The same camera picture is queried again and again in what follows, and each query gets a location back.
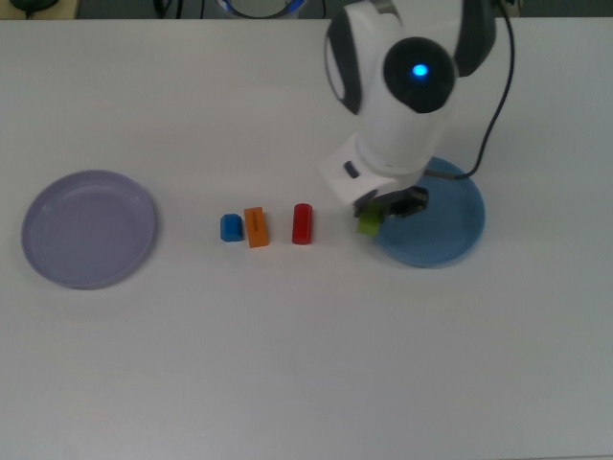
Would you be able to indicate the round white blue-lit base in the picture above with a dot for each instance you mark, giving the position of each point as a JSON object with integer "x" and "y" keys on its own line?
{"x": 261, "y": 6}

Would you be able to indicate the purple plate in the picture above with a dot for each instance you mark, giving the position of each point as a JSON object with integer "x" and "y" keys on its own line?
{"x": 91, "y": 230}

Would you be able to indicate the orange block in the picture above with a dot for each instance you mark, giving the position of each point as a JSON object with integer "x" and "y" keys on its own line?
{"x": 256, "y": 227}

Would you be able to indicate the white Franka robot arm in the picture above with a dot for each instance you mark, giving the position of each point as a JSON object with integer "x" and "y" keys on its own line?
{"x": 397, "y": 134}

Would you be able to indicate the blue plate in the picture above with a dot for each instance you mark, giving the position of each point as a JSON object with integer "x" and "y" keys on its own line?
{"x": 431, "y": 239}

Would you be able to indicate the green block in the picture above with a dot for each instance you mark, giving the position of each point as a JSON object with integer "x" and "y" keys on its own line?
{"x": 370, "y": 224}

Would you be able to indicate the red cylinder block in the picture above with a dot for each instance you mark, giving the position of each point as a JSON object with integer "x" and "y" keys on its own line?
{"x": 301, "y": 225}

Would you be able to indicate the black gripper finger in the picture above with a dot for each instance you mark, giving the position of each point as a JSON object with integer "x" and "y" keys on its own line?
{"x": 356, "y": 211}
{"x": 414, "y": 201}

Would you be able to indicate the blue block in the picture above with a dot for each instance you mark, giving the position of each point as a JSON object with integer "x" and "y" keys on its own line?
{"x": 231, "y": 229}

